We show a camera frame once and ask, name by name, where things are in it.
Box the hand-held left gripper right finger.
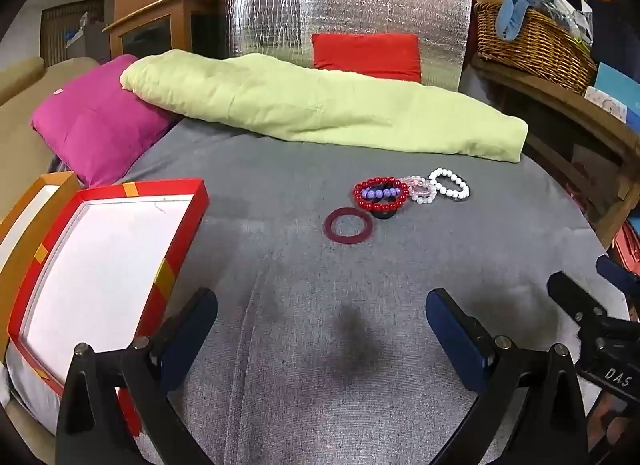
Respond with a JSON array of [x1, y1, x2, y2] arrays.
[[425, 287, 603, 465]]

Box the red bead bracelet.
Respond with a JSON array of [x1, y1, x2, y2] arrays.
[[353, 177, 410, 214]]

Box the beige sofa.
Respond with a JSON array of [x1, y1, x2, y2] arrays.
[[0, 57, 101, 186]]

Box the clear pink bead bracelet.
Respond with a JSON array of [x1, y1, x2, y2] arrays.
[[402, 176, 437, 204]]

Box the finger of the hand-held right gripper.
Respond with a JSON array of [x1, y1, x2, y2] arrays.
[[546, 271, 608, 327], [595, 255, 637, 296]]

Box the light green blanket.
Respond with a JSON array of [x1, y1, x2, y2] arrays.
[[120, 53, 529, 164]]

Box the magenta pillow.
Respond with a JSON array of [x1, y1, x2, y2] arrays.
[[31, 55, 176, 188]]

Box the orange box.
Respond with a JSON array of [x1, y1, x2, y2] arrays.
[[0, 171, 81, 341]]

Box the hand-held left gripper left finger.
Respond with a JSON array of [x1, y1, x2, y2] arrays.
[[55, 287, 218, 465]]

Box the grey bed sheet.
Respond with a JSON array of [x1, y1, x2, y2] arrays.
[[50, 117, 631, 465]]

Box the wicker basket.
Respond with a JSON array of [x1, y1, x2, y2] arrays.
[[472, 1, 598, 94]]

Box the wooden shelf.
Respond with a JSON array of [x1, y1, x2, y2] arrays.
[[470, 57, 640, 251]]

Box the blue cloth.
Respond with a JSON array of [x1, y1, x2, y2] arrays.
[[495, 0, 543, 40]]

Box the silver foil panel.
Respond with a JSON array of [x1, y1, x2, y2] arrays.
[[218, 0, 473, 93]]

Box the blue card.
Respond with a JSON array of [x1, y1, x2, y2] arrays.
[[595, 62, 640, 126]]

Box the red container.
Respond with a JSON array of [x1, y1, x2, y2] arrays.
[[612, 225, 640, 271]]

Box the red cushion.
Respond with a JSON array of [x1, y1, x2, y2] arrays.
[[311, 34, 422, 83]]

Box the dark red bangle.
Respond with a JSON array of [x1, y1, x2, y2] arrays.
[[323, 206, 375, 245]]

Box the white bead bracelet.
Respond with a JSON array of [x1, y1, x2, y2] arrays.
[[428, 167, 471, 202]]

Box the red box with white lining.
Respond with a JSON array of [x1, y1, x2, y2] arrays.
[[4, 179, 210, 438]]

